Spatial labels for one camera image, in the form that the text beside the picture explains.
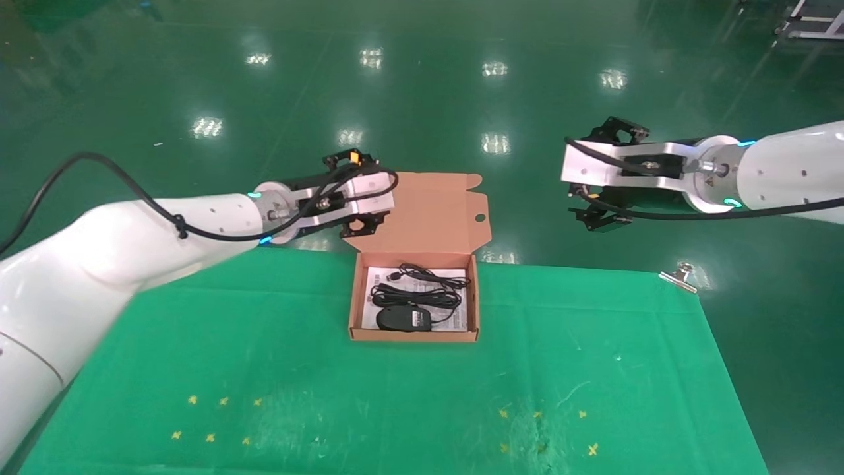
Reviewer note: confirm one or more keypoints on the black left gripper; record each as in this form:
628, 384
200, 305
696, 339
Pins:
323, 179

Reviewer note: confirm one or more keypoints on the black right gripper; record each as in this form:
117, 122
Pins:
646, 198

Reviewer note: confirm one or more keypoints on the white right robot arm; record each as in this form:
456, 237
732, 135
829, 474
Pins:
791, 168

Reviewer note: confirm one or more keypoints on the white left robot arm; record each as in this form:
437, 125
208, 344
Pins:
99, 264

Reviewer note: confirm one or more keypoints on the orange cardboard box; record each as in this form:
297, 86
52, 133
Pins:
435, 211

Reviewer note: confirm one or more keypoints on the metal binder clip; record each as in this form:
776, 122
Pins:
679, 277

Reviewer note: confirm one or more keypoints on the white printed instruction sheet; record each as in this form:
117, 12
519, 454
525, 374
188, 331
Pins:
461, 316

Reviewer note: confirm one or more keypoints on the green table cloth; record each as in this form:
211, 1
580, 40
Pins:
395, 396

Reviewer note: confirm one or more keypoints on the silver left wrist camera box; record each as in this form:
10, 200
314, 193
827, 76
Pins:
372, 194

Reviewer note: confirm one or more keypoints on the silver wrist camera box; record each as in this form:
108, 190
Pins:
593, 168
372, 194

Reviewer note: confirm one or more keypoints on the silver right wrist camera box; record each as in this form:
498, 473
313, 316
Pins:
593, 168

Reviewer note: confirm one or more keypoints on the white wheeled cart frame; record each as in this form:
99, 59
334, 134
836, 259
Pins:
814, 30

